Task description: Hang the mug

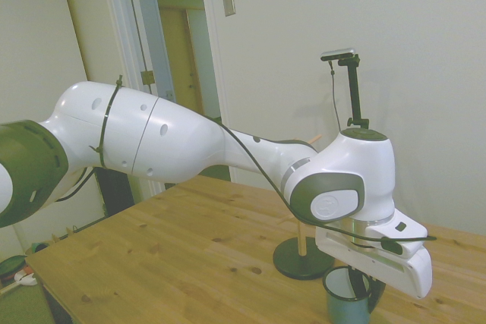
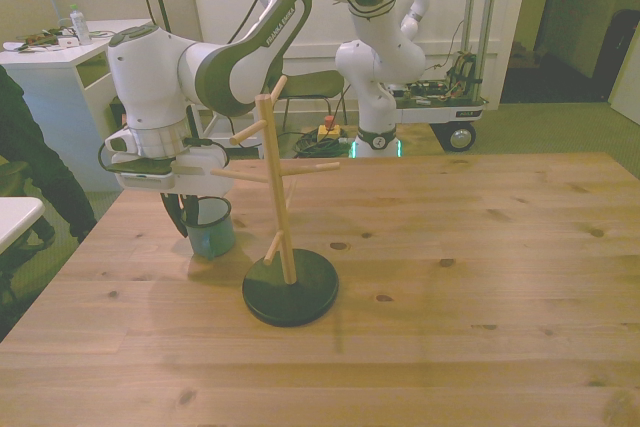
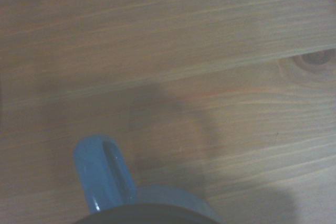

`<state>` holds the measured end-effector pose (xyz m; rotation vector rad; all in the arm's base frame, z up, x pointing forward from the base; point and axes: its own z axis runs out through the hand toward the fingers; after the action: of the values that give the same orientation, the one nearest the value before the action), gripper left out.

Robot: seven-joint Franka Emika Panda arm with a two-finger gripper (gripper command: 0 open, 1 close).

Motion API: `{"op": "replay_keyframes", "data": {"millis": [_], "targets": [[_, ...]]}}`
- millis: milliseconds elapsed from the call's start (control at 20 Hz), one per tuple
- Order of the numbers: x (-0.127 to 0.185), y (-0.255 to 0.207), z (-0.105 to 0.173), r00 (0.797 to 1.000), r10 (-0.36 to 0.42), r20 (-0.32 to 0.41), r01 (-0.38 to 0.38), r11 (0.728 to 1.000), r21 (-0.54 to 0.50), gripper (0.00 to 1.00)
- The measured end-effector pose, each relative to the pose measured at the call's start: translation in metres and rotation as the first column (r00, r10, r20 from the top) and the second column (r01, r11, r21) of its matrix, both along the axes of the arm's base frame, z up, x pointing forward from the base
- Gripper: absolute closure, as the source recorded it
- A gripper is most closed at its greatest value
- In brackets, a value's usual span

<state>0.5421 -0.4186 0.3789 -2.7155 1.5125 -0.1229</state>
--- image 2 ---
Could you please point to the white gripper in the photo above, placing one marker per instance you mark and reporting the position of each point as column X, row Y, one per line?
column 205, row 172

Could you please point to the blue enamel mug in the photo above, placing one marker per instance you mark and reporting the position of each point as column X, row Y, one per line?
column 215, row 237

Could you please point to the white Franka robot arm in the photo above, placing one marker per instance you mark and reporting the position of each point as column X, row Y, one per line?
column 280, row 32

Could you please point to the wooden mug tree black base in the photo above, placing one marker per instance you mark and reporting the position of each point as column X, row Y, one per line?
column 305, row 292

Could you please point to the yellow emergency stop box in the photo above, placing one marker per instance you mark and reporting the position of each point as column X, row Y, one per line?
column 330, row 131

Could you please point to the white rounded table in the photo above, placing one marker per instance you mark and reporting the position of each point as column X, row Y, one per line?
column 17, row 214

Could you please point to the person in dark clothes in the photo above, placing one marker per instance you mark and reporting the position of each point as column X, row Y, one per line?
column 30, row 137

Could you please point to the white desk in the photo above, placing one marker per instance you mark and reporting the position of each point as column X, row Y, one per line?
column 50, row 92

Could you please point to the olive seat metal chair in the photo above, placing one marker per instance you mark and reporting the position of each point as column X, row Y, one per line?
column 315, row 84

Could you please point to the small white box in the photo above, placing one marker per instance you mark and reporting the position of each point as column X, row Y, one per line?
column 68, row 41

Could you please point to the clear plastic bottle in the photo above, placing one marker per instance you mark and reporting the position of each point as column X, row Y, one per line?
column 80, row 27

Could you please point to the loose wiring on cart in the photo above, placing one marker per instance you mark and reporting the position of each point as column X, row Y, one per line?
column 462, row 72

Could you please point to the white board panel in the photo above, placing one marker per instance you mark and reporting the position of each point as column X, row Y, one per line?
column 629, row 92

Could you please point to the dark wrist camera box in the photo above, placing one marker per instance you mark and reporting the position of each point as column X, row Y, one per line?
column 140, row 168

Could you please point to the wheeled cart with metal frame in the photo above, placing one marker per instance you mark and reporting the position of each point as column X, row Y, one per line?
column 450, row 114

